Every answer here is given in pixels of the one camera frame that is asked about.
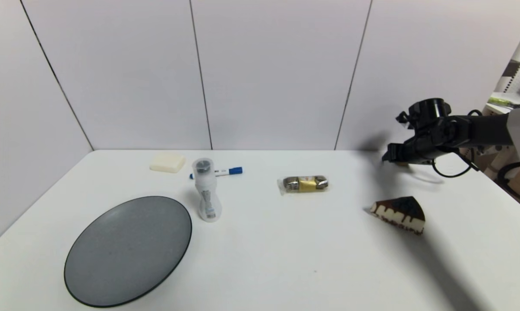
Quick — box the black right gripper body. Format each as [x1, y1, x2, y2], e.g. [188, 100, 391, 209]
[387, 137, 426, 164]

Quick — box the round gray plate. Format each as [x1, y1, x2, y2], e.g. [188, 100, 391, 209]
[64, 196, 192, 308]

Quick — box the chocolate blueberry cake slice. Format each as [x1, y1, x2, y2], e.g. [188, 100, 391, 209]
[364, 196, 425, 235]

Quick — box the gold wrapped snack bar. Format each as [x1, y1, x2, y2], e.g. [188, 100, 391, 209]
[277, 175, 329, 196]

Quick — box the white background desk top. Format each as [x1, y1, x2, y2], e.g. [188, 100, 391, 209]
[483, 92, 520, 115]

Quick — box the blue capped white marker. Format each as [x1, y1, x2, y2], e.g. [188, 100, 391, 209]
[189, 167, 244, 180]

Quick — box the clear plastic bottle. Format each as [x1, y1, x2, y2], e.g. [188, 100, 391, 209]
[192, 158, 223, 222]

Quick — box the white soap bar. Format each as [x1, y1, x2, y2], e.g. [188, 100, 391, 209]
[150, 154, 186, 174]

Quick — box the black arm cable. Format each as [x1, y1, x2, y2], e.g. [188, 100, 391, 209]
[432, 148, 481, 179]

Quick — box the black looped cable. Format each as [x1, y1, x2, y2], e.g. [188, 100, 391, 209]
[496, 162, 520, 204]

